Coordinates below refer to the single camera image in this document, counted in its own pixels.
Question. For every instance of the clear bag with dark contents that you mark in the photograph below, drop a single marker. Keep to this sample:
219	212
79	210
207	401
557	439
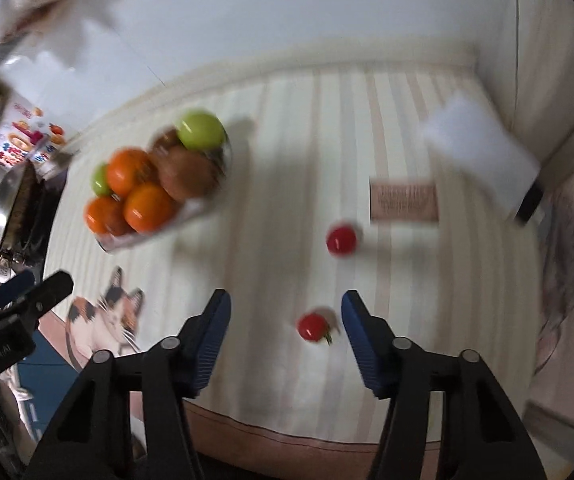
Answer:
42	20

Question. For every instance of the colourful wall stickers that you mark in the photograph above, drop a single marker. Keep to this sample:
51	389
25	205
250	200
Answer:
17	140

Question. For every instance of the floral oval plate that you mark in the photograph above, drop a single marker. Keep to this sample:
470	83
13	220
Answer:
192	210

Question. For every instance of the brown cloth label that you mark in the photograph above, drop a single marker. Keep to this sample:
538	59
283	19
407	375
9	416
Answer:
404	202

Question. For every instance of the green apple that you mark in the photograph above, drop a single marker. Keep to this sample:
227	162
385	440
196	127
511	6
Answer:
201	130
99	180

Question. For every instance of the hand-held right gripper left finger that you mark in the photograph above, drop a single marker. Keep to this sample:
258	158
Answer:
207	345

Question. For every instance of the black induction cooktop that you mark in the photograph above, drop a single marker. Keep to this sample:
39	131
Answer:
47	220

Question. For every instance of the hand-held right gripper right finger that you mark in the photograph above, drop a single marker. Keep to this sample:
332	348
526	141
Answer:
367	345

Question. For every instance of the large orange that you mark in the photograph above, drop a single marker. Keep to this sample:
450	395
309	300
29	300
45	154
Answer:
149	207

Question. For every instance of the cat shaped mat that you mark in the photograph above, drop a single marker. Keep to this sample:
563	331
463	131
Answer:
112	310

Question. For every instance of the striped tablecloth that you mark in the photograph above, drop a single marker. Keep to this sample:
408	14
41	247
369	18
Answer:
277	160

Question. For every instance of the red cherry tomato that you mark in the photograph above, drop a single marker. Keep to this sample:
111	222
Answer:
312	326
342	239

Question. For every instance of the steel wok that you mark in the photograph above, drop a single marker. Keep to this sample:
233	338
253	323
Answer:
12	200

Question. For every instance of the blue cabinet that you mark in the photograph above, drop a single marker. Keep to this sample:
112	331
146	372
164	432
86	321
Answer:
42	360

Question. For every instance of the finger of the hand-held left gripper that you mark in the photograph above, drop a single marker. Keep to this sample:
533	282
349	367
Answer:
54	285
14	282

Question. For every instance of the white power bank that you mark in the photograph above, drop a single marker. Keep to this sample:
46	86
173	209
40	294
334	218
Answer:
477	150

